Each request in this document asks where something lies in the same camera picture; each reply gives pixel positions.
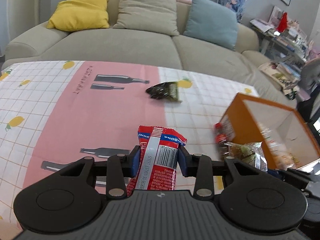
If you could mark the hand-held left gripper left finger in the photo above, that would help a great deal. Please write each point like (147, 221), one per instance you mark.
(135, 160)

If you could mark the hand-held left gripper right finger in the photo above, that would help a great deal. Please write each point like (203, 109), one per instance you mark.
(183, 162)

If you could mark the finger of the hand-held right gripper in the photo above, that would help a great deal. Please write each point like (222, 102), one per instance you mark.
(290, 176)

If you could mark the red striped snack packet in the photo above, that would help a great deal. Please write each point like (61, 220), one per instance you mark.
(162, 170)

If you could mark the green brown snack packet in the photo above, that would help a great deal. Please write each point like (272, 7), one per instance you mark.
(247, 152)

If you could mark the orange cardboard box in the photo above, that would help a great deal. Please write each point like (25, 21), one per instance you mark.
(240, 120)

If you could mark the dark bottle red label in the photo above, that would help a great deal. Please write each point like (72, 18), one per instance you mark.
(222, 145)

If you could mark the red dark snack packet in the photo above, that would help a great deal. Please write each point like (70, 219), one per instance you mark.
(218, 127)

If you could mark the pink white printed tablecloth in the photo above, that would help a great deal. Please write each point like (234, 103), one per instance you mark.
(75, 120)

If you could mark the dark green snack packet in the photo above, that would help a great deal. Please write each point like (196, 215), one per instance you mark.
(160, 91)

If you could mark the pile of magazines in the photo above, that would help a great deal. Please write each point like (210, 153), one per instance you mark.
(277, 73)

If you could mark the grey fan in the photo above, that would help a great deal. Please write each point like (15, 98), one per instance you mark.
(311, 72)

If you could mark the beige sofa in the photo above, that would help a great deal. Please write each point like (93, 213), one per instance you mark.
(112, 45)

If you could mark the cluttered side table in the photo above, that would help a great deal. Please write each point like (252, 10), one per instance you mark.
(282, 40)

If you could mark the blue pillow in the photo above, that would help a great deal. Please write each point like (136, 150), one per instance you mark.
(212, 22)

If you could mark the beige pillow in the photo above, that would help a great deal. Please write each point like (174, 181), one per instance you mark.
(147, 11)

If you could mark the red pennant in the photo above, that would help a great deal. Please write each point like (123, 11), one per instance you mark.
(283, 22)

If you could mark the yellow pillow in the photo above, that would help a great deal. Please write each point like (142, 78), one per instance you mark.
(80, 13)

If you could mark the pink cushion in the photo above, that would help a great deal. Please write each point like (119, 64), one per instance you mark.
(183, 0)

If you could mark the printed figure pillow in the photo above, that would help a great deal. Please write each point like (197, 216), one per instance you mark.
(232, 0)

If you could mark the white door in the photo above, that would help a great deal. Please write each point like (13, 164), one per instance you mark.
(23, 2)

